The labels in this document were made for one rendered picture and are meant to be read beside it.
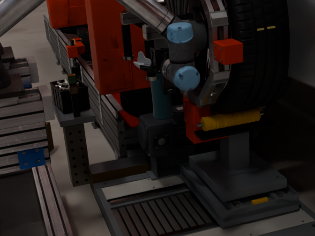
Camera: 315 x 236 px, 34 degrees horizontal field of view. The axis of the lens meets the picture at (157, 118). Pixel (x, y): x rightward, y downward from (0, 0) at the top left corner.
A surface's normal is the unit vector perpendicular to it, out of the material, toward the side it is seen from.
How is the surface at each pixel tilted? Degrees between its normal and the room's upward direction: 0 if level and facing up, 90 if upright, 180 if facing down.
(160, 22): 94
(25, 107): 90
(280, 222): 0
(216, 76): 90
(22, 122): 90
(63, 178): 0
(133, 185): 0
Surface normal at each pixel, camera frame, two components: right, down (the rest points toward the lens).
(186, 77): 0.30, 0.32
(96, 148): -0.07, -0.93
